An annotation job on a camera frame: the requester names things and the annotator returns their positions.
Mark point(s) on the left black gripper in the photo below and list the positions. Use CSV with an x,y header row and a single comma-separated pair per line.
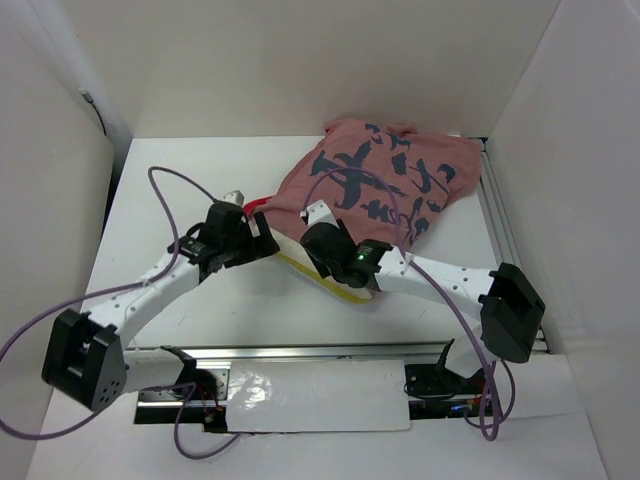
x,y
259,246

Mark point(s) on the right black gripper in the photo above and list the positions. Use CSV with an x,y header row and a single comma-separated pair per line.
x,y
343,230

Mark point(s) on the cream yellow pillow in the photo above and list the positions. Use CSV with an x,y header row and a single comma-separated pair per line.
x,y
293,254

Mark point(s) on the red printed pillowcase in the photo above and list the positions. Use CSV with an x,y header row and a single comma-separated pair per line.
x,y
384,182

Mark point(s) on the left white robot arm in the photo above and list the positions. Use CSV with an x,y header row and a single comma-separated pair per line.
x,y
87,356

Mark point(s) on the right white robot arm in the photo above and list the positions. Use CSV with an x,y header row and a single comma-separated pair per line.
x,y
389,270

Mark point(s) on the white cover plate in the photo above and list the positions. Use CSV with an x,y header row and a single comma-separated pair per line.
x,y
317,396

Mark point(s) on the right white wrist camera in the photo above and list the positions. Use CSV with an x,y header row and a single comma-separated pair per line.
x,y
316,213

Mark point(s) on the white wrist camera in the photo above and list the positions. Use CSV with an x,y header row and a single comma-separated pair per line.
x,y
316,213
235,197

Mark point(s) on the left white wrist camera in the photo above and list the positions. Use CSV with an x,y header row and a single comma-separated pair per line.
x,y
235,197

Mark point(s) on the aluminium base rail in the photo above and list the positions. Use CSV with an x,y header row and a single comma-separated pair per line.
x,y
433,392

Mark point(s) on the aluminium side frame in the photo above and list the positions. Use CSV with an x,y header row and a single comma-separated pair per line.
x,y
500,225

